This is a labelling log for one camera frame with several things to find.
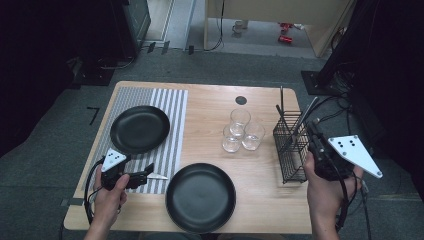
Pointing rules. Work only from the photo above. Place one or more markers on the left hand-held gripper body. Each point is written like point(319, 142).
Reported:
point(111, 166)

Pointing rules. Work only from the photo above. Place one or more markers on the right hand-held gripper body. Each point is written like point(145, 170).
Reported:
point(333, 166)

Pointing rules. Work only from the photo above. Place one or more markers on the black round plate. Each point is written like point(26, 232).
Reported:
point(140, 128)
point(200, 197)

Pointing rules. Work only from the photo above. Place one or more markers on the clear drinking glass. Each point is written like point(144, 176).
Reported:
point(253, 138)
point(240, 120)
point(230, 144)

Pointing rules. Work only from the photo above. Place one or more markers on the person's right hand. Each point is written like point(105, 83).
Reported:
point(328, 200)

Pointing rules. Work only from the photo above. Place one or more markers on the person's left hand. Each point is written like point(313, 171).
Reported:
point(106, 206)

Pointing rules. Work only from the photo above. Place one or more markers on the grey tape strip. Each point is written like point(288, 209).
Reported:
point(72, 201)

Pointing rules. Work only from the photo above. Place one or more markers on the black floor tape marker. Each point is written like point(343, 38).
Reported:
point(95, 113)

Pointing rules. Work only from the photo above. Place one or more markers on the grey striped placemat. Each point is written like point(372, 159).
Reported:
point(166, 110)

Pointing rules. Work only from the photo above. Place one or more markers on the black round table grommet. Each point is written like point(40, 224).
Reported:
point(241, 100)

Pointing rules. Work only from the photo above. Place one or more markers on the black flat floor base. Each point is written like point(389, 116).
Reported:
point(95, 75)

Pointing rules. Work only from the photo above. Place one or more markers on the red can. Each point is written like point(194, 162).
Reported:
point(285, 39)

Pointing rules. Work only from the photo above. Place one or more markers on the red object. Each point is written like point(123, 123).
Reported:
point(286, 26)

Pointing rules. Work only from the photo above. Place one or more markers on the white cup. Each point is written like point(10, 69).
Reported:
point(239, 26)

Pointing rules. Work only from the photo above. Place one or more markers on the dark cabinet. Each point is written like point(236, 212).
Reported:
point(133, 23)

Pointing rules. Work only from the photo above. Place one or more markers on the black stand base plate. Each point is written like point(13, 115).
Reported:
point(315, 83)

